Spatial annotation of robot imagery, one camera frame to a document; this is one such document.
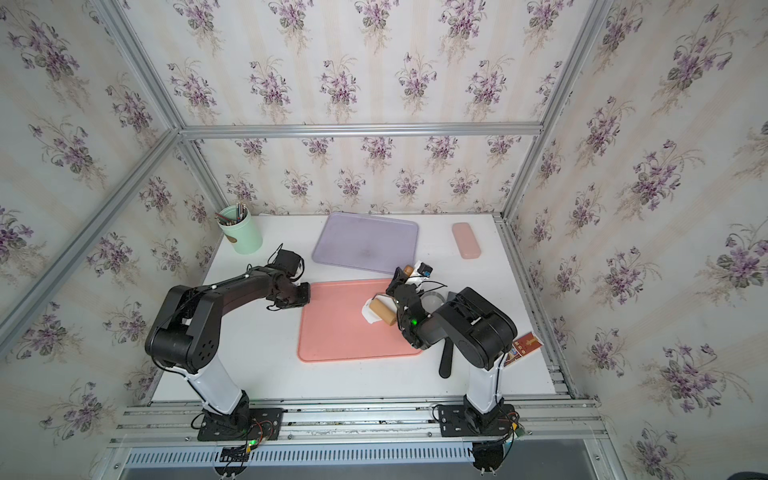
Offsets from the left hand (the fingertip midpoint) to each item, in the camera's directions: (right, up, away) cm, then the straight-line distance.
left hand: (309, 301), depth 96 cm
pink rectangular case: (+56, +20, +16) cm, 61 cm away
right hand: (+30, +10, -2) cm, 32 cm away
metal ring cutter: (+40, +1, -3) cm, 40 cm away
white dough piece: (+20, -4, -3) cm, 20 cm away
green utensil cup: (-25, +26, +2) cm, 36 cm away
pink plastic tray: (+8, -7, -4) cm, 12 cm away
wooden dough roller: (+25, -2, -5) cm, 25 cm away
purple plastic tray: (+18, +20, +14) cm, 30 cm away
